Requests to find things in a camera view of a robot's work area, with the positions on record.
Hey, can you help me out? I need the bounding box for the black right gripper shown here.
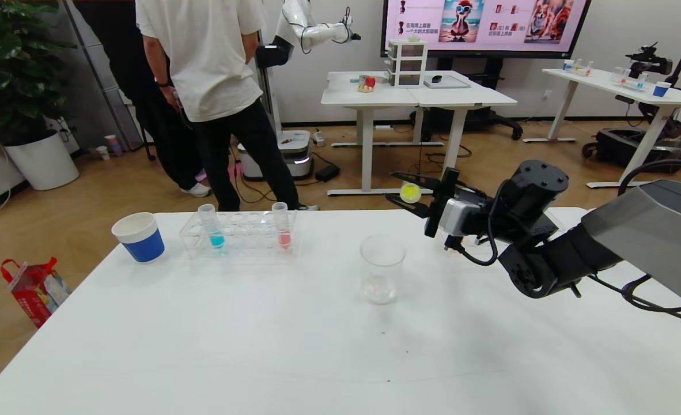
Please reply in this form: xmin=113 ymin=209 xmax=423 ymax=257
xmin=384 ymin=167 xmax=491 ymax=238

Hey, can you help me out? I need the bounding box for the yellow pigment test tube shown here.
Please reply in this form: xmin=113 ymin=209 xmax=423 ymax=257
xmin=399 ymin=180 xmax=425 ymax=203

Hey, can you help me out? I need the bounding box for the red pigment test tube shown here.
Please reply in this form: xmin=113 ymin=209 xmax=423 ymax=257
xmin=271 ymin=202 xmax=293 ymax=250

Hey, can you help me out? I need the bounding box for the black wheeled robot base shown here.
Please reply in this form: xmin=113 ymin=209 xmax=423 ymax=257
xmin=582 ymin=127 xmax=681 ymax=173

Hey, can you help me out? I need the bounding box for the clear glass beaker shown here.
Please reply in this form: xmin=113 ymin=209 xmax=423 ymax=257
xmin=359 ymin=233 xmax=406 ymax=305

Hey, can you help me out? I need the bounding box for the clear acrylic test tube rack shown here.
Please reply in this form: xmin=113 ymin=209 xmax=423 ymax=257
xmin=179 ymin=209 xmax=301 ymax=260

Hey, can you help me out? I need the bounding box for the blue pigment test tube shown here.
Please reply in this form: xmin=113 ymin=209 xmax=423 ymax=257
xmin=198 ymin=203 xmax=226 ymax=250

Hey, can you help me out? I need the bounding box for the black wheeled screen stand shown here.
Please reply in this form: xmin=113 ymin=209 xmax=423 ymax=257
xmin=411 ymin=56 xmax=524 ymax=141

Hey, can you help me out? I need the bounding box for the grey tablet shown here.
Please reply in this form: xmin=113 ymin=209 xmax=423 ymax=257
xmin=424 ymin=75 xmax=471 ymax=89

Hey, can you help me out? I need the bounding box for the white humanoid robot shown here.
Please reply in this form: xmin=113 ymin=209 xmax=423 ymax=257
xmin=237 ymin=0 xmax=361 ymax=180

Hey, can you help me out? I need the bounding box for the white drawer organizer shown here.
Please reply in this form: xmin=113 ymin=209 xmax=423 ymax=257
xmin=387 ymin=39 xmax=429 ymax=88

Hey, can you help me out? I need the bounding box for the clear rack with small tubes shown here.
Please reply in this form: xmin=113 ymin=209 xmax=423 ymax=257
xmin=610 ymin=66 xmax=649 ymax=92
xmin=562 ymin=59 xmax=596 ymax=77

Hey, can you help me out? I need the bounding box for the long white desk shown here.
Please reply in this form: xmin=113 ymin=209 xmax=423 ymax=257
xmin=523 ymin=68 xmax=681 ymax=190

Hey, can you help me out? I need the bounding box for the person in white shirt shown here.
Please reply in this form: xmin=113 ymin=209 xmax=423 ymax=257
xmin=135 ymin=0 xmax=320 ymax=212

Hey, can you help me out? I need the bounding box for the person in black clothes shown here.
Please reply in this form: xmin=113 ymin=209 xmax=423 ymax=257
xmin=73 ymin=0 xmax=211 ymax=198

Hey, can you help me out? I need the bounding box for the blue white paper cup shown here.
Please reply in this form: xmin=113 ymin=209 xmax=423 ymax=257
xmin=111 ymin=212 xmax=166 ymax=264

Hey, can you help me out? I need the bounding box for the grey metal cabinet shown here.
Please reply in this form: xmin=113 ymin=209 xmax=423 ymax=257
xmin=64 ymin=0 xmax=145 ymax=152

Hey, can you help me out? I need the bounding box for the white plant pot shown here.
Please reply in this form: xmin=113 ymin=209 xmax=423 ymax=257
xmin=3 ymin=130 xmax=80 ymax=191

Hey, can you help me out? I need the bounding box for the red gift bag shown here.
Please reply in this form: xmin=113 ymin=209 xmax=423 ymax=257
xmin=1 ymin=257 xmax=71 ymax=329

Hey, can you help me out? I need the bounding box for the green leafy plant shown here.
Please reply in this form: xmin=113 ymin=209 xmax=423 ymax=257
xmin=0 ymin=0 xmax=76 ymax=148

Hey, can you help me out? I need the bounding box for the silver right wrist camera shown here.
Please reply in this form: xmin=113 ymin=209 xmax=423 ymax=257
xmin=438 ymin=195 xmax=489 ymax=237

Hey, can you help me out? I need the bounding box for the large wall display screen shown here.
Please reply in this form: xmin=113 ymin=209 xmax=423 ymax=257
xmin=381 ymin=0 xmax=592 ymax=59

